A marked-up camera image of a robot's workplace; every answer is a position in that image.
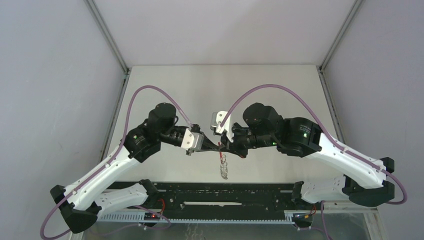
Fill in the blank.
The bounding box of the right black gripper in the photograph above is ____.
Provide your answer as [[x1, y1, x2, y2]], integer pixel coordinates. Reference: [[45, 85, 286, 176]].
[[218, 123, 277, 159]]

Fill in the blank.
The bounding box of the red handled keyring holder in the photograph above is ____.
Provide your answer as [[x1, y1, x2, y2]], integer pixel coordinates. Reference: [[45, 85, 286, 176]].
[[219, 151, 228, 180]]

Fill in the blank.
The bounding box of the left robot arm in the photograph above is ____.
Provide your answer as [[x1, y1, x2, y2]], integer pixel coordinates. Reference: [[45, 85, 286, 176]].
[[50, 102, 219, 234]]

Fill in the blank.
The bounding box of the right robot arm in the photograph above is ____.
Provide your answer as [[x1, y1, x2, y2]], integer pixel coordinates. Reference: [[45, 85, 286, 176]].
[[210, 103, 395, 209]]

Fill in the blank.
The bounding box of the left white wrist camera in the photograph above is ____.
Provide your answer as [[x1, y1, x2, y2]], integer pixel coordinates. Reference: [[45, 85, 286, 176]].
[[180, 124, 204, 156]]

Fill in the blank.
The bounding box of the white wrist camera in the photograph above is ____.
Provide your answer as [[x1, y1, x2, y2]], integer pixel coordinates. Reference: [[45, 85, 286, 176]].
[[210, 111, 234, 143], [180, 124, 204, 156]]

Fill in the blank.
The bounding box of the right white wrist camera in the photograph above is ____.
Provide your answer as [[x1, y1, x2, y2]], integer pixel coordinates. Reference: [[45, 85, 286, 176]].
[[210, 111, 234, 143]]

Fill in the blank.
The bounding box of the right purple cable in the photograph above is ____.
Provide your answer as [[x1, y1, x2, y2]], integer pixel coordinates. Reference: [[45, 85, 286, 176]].
[[218, 83, 408, 206]]

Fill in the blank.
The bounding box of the purple cable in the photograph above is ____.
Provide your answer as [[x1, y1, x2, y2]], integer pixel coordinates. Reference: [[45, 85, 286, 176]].
[[39, 85, 196, 240], [218, 83, 408, 206]]

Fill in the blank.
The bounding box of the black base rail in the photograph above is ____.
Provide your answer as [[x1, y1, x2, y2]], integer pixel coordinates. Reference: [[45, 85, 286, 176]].
[[105, 180, 319, 221]]

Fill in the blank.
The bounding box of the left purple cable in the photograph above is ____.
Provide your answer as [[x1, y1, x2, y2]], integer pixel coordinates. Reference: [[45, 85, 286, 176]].
[[39, 85, 196, 240]]

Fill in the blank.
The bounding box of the white slotted cable duct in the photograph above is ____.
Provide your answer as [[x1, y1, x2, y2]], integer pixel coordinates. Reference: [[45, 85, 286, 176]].
[[97, 211, 312, 225]]

